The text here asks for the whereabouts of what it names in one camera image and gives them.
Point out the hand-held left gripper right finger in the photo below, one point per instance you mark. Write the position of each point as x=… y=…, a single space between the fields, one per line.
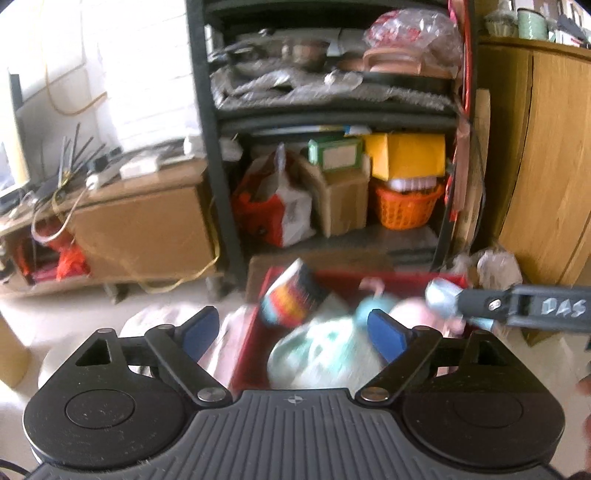
x=388 y=336

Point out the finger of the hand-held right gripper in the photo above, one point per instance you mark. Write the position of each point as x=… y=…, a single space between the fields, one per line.
x=508 y=304

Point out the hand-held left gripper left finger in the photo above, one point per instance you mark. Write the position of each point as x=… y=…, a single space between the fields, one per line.
x=199 y=330

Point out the pink pig plush toy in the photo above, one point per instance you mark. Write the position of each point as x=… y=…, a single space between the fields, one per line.
x=418 y=310

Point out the red box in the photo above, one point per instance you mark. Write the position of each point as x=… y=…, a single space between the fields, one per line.
x=251 y=355

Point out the pale green floral cloth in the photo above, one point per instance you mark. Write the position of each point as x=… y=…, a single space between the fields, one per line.
x=323 y=355

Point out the colourful striped box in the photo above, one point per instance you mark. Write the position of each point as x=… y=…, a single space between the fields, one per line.
x=291 y=295

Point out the large cardboard box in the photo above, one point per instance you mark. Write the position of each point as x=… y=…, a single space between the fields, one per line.
x=138 y=230

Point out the black shelf rack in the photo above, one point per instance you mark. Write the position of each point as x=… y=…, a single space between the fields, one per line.
x=231 y=207

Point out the orange plastic basket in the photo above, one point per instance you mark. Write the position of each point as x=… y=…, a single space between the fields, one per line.
x=406 y=207

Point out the small cardboard box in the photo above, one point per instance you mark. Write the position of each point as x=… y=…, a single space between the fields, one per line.
x=341 y=203

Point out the red and white plastic bag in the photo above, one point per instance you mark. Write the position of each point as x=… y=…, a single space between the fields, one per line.
x=286 y=217

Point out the wooden cabinet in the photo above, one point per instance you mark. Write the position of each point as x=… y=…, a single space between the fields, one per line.
x=545 y=161

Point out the leaning cardboard sheet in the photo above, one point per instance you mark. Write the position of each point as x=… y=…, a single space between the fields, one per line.
x=480 y=138

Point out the white power strip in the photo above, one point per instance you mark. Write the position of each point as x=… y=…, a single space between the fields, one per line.
x=138 y=168

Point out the yellow box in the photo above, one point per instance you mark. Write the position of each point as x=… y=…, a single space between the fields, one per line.
x=406 y=154

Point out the green box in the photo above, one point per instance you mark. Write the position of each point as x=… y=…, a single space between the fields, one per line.
x=337 y=154

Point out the cardboard piece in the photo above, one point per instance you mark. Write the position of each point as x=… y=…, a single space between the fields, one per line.
x=11 y=355

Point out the black rods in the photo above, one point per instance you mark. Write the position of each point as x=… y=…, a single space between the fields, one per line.
x=74 y=152

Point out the red hanging ribbon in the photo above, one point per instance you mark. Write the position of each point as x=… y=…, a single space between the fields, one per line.
x=466 y=69

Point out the bubble wrap sheet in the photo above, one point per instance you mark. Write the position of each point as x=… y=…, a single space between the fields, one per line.
x=277 y=92

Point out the pink clay pot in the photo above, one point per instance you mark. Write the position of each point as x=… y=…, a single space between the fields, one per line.
x=392 y=60

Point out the green canister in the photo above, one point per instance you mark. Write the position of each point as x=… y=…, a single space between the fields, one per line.
x=531 y=23

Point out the clear plastic bag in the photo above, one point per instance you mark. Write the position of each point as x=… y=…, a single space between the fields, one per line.
x=415 y=27

